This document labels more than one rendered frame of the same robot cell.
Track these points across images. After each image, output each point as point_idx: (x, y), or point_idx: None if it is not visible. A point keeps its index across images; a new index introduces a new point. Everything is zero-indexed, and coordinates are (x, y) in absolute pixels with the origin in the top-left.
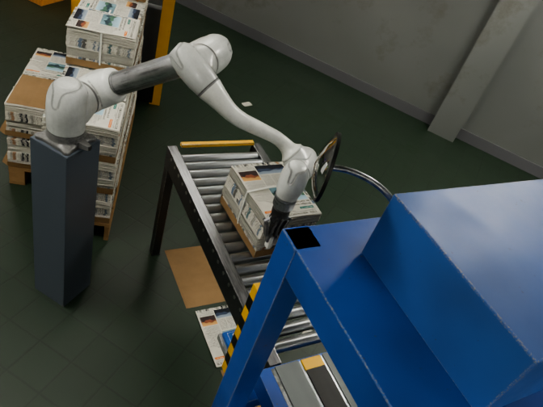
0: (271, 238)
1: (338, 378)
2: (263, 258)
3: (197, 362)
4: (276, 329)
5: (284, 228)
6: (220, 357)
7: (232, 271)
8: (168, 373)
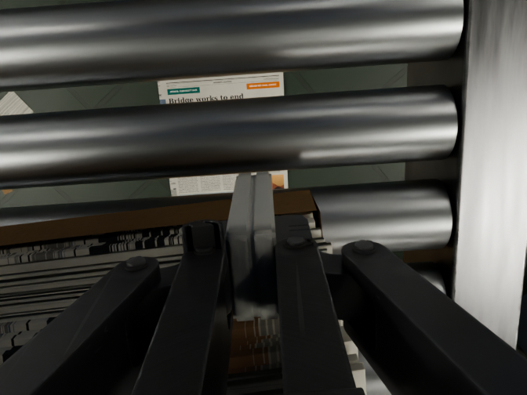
0: (271, 230)
1: None
2: (219, 196)
3: (321, 85)
4: None
5: (43, 354)
6: (266, 85)
7: (502, 93)
8: (394, 70)
